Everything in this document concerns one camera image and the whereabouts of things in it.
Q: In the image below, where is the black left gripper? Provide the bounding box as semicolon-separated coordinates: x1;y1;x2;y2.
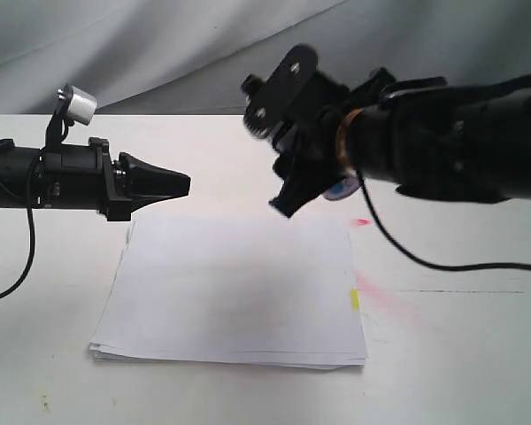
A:
39;137;191;221

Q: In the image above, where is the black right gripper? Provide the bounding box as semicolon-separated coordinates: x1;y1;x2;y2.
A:
269;70;396;218

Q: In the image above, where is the small silver metal can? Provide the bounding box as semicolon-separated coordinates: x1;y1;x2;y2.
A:
322;176;360;202

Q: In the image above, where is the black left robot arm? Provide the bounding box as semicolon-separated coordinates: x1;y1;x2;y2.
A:
0;137;191;221

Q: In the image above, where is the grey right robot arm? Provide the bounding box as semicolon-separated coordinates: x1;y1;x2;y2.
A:
241;68;531;217

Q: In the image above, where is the white paper stack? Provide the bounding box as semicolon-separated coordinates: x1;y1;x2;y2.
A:
89;215;367;369

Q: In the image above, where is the white backdrop cloth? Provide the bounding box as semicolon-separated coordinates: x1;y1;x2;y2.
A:
0;1;531;114

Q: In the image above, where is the yellow sticky tab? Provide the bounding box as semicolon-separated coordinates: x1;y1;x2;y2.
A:
350;289;360;310

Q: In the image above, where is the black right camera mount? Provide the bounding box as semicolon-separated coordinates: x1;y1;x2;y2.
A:
241;43;319;139

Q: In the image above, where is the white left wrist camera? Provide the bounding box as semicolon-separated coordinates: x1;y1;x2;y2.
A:
45;84;97;150

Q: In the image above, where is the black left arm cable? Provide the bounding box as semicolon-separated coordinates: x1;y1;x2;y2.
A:
0;141;67;305

